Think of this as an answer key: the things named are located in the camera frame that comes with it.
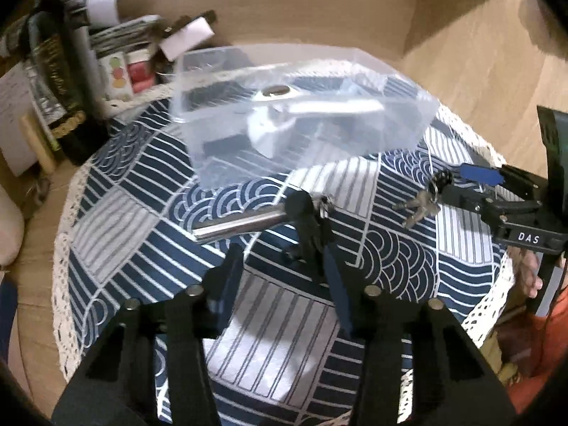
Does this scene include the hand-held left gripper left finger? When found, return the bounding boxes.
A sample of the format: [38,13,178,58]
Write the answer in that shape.
[51,244,246,426]

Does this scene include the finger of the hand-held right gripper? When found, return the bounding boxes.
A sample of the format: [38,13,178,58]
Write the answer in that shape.
[459,162,552,197]
[437,181,544,231]

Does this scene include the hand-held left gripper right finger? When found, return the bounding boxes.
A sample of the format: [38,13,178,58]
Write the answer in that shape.
[320,243,518,426]

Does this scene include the silver key bunch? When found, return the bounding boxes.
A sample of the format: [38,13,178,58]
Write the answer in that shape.
[393,171,454,230]

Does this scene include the silver rod tool black handle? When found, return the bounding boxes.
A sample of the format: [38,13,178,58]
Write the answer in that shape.
[192,190,339,285]

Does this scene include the clear plastic storage box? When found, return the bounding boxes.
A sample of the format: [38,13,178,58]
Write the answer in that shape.
[169,44,440,189]

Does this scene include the person's right hand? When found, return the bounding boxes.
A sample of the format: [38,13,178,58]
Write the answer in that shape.
[509,245,545,299]

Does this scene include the blue white patterned tablecloth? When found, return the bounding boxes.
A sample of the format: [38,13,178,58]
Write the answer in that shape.
[51,83,521,426]

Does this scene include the person's orange garment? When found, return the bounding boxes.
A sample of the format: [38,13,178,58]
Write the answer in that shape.
[505,275,568,415]

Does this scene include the white plastic part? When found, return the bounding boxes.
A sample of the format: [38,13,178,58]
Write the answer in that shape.
[245,85,386,159]

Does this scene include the white rounded object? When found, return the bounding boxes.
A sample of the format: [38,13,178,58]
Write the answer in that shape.
[0,182,26,268]

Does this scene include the red white small box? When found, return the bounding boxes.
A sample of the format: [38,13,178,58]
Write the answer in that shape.
[126,48,157,94]

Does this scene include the wooden stick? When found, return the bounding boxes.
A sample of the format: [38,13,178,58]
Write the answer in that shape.
[20,114,58,175]

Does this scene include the card with coloured circles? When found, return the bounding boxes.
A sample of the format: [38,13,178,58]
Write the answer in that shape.
[98,51,134,103]

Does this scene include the white paper tag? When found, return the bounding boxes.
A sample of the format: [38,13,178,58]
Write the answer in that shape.
[158,15,215,61]

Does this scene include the dark bottle gold print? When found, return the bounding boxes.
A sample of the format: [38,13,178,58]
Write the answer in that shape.
[27,4,111,167]

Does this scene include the stack of magazines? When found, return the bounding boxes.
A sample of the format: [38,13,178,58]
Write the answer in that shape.
[89,14,163,51]

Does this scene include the white paper sheets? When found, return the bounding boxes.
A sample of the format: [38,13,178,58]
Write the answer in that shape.
[62,0,121,27]

